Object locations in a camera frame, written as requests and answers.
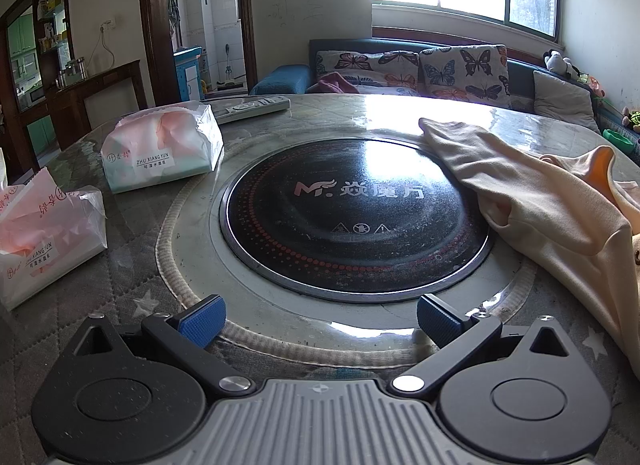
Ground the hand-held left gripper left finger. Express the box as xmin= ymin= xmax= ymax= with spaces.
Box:
xmin=75 ymin=295 xmax=256 ymax=396

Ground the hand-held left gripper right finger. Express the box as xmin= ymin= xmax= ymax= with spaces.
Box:
xmin=390 ymin=294 xmax=573 ymax=395

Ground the cream long-sleeved garment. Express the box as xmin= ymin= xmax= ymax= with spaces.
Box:
xmin=419 ymin=117 xmax=640 ymax=381

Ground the round black induction cooker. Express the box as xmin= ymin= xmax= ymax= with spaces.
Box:
xmin=220 ymin=137 xmax=493 ymax=296

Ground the pink and white tissue pack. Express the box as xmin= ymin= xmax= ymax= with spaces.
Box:
xmin=100 ymin=101 xmax=224 ymax=194
xmin=0 ymin=167 xmax=108 ymax=311

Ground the grey remote control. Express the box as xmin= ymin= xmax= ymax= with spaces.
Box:
xmin=202 ymin=95 xmax=291 ymax=124

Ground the blue and white cabinet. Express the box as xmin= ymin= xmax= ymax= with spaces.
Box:
xmin=173 ymin=46 xmax=205 ymax=102

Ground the butterfly print cushion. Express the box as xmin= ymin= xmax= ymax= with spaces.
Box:
xmin=419 ymin=45 xmax=512 ymax=108
xmin=316 ymin=50 xmax=421 ymax=96

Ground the dark wooden counter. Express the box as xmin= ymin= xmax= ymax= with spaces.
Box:
xmin=55 ymin=60 xmax=148 ymax=146

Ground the blue bolster cushion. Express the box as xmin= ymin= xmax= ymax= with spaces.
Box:
xmin=249 ymin=65 xmax=313 ymax=96

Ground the plain grey cushion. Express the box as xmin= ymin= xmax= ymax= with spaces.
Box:
xmin=532 ymin=70 xmax=601 ymax=133

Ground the dark blue sofa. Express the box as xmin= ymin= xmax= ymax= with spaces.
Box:
xmin=250 ymin=37 xmax=640 ymax=166

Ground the pink cloth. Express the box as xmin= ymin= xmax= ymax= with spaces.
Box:
xmin=306 ymin=71 xmax=360 ymax=94

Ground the small colourful plush toy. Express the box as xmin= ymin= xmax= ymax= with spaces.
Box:
xmin=580 ymin=72 xmax=606 ymax=98

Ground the panda plush toy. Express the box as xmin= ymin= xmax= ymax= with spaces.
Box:
xmin=544 ymin=49 xmax=581 ymax=80

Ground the dark wooden shelf cabinet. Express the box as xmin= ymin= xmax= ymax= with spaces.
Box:
xmin=0 ymin=0 xmax=76 ymax=176

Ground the dark wooden door frame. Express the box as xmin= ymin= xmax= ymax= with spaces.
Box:
xmin=137 ymin=0 xmax=258 ymax=108

